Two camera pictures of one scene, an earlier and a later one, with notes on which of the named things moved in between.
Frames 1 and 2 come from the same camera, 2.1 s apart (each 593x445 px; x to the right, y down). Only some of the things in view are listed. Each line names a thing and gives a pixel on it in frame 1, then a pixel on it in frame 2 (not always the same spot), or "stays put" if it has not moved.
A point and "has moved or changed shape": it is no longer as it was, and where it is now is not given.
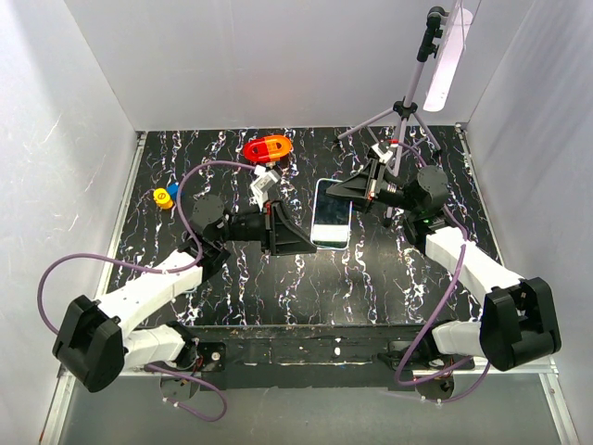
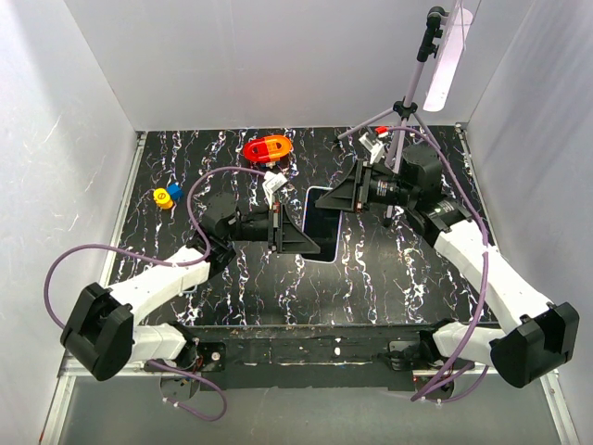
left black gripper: (279, 235) stays put
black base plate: (292, 356) stays put
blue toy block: (172, 189) stays put
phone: (332, 218) has moved or changed shape
